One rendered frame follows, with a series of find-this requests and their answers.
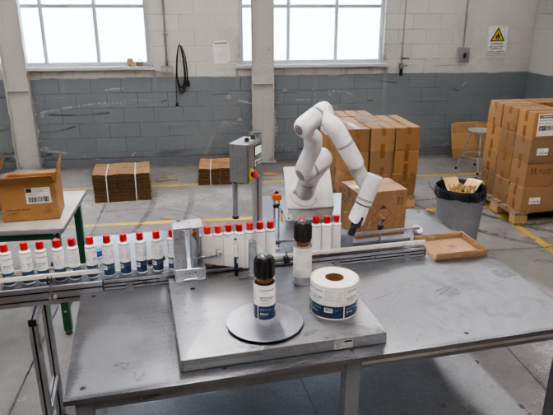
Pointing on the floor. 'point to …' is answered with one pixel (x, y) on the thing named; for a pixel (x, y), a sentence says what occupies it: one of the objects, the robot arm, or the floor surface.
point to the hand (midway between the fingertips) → (351, 231)
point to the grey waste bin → (460, 215)
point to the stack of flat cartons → (122, 182)
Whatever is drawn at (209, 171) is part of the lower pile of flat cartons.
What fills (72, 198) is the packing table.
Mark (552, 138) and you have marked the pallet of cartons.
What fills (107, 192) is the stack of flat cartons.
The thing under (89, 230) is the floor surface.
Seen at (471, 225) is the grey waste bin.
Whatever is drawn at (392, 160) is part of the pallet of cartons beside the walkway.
